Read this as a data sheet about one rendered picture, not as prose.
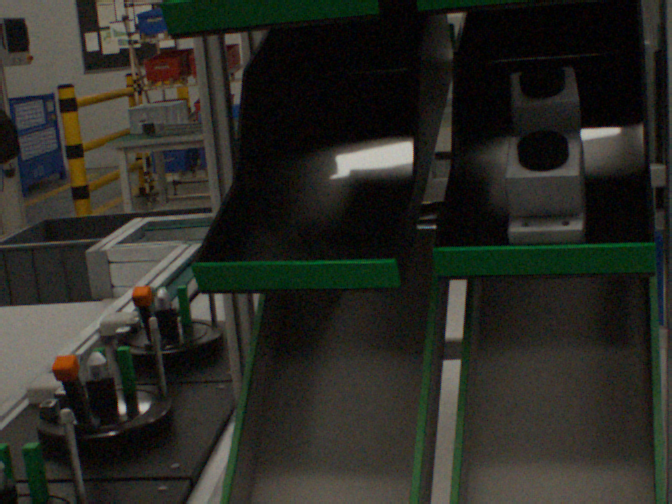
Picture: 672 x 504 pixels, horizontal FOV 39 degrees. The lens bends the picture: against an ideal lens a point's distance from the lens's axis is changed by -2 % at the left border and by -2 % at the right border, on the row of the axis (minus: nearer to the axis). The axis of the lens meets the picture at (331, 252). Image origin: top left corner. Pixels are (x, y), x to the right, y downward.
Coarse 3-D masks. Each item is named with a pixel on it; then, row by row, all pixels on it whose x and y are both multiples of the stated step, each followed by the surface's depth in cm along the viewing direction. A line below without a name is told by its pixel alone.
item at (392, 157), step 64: (256, 64) 71; (320, 64) 81; (384, 64) 80; (448, 64) 76; (256, 128) 71; (320, 128) 75; (384, 128) 73; (256, 192) 69; (320, 192) 68; (384, 192) 66; (256, 256) 63; (320, 256) 62; (384, 256) 61
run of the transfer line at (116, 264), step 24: (192, 216) 221; (120, 240) 201; (144, 240) 217; (168, 240) 218; (192, 240) 217; (96, 264) 194; (120, 264) 193; (144, 264) 193; (96, 288) 195; (120, 288) 194
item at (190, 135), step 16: (448, 96) 572; (448, 112) 569; (144, 128) 591; (160, 128) 588; (176, 128) 587; (192, 128) 586; (112, 144) 579; (128, 144) 578; (144, 144) 577; (160, 144) 581; (176, 144) 580; (192, 144) 579; (160, 160) 664; (128, 176) 588; (160, 176) 667; (128, 192) 589; (160, 192) 670; (128, 208) 591; (160, 208) 653
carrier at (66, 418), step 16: (64, 416) 75; (64, 432) 75; (0, 448) 77; (32, 448) 77; (0, 464) 73; (32, 464) 77; (0, 480) 73; (32, 480) 78; (80, 480) 76; (144, 480) 85; (176, 480) 85; (0, 496) 73; (16, 496) 74; (32, 496) 78; (48, 496) 79; (64, 496) 79; (80, 496) 76; (96, 496) 83; (112, 496) 83; (128, 496) 83; (144, 496) 82; (160, 496) 82; (176, 496) 82
